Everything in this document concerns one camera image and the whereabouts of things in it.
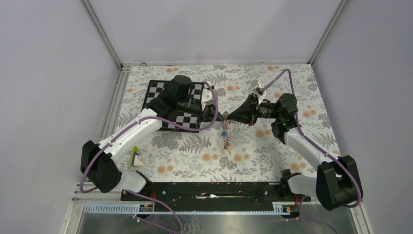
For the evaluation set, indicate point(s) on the aluminium frame rail left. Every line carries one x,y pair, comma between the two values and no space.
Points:
108,126

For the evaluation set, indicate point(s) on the green white small object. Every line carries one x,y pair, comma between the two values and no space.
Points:
134,158

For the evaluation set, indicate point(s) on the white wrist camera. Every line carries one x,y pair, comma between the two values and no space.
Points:
257,88
207,98

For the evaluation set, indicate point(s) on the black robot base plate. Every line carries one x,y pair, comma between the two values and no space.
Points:
172,193

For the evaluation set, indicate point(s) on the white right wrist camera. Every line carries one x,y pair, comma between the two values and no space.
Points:
257,88

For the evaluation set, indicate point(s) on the grey slotted cable duct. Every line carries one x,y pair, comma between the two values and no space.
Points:
270,208

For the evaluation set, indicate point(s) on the black white checkerboard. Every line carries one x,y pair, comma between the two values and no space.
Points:
176,102

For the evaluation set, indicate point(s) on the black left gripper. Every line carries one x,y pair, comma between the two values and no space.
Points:
209,114

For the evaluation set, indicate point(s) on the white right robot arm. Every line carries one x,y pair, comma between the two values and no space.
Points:
337,183

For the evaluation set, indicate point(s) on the floral patterned table mat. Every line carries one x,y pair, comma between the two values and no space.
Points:
255,155

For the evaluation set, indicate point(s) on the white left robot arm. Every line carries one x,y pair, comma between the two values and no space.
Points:
99,163

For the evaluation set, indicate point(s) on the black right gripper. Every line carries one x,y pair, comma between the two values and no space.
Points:
248,112

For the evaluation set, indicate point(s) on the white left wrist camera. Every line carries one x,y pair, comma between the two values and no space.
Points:
207,98

